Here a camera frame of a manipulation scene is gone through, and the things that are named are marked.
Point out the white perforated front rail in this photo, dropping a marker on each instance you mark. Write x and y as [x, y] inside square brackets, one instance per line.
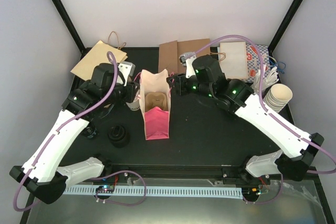
[155, 191]

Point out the tan paper bag with handles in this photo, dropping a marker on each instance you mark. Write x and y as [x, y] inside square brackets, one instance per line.
[95, 56]

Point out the white plastic cutlery bunch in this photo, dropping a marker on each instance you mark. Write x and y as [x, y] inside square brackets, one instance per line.
[266, 81]

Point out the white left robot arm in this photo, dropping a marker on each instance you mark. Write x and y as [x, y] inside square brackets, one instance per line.
[42, 174]

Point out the stack of paper cups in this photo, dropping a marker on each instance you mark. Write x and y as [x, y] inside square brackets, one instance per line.
[278, 96]

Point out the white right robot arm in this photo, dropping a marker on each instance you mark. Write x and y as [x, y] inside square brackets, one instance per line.
[297, 148]

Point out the white paper bag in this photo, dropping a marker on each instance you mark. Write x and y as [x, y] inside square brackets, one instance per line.
[232, 58]

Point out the cake print paper bag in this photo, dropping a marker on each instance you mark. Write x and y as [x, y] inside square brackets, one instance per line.
[156, 121]

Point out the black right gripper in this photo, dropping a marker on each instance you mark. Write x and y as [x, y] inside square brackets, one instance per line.
[180, 88]

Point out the stack of black lids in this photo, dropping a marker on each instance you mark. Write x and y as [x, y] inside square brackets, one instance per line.
[119, 136]

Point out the red blue patterned bag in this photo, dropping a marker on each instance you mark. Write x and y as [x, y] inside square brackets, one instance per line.
[253, 62]

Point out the brown kraft paper bag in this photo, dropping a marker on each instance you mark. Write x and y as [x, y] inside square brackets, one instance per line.
[170, 52]

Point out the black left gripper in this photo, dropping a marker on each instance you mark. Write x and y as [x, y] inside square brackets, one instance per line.
[130, 94]

